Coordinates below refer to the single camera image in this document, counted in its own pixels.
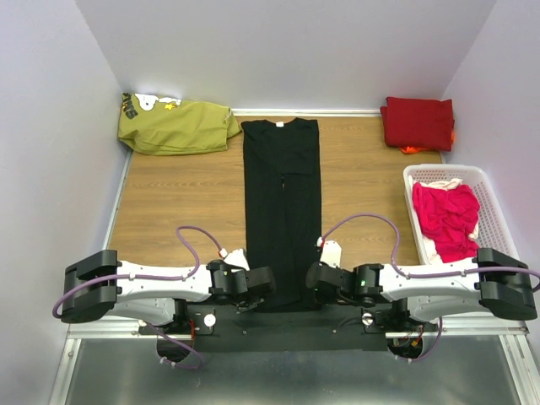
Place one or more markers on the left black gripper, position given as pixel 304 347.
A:
pixel 250 304

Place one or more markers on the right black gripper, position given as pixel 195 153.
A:
pixel 321 297

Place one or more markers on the black floral t-shirt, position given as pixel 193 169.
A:
pixel 282 178

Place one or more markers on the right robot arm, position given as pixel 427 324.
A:
pixel 399 299

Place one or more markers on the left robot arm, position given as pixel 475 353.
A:
pixel 102 285

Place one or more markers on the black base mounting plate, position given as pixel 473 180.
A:
pixel 223 329

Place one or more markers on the pink t-shirt in basket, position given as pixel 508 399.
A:
pixel 447 219

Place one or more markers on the orange folded t-shirt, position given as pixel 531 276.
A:
pixel 416 150

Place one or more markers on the white plastic basket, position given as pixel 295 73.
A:
pixel 493 231

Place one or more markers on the red folded t-shirt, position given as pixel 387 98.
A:
pixel 418 123

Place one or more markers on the olive green folded t-shirt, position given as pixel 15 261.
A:
pixel 164 126

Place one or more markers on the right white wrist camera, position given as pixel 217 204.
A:
pixel 330 252

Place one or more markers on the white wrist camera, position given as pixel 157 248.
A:
pixel 330 252
pixel 235 258

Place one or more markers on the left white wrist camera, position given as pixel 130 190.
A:
pixel 235 258

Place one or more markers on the aluminium frame rail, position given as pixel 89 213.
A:
pixel 478 360

